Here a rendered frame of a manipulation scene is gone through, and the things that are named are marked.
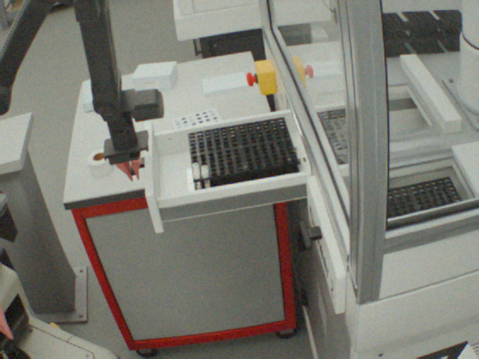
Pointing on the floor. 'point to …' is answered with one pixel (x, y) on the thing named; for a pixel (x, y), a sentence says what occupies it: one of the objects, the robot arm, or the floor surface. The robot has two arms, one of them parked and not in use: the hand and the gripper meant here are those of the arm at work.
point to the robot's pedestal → (37, 235)
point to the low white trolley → (181, 236)
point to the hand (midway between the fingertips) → (134, 176)
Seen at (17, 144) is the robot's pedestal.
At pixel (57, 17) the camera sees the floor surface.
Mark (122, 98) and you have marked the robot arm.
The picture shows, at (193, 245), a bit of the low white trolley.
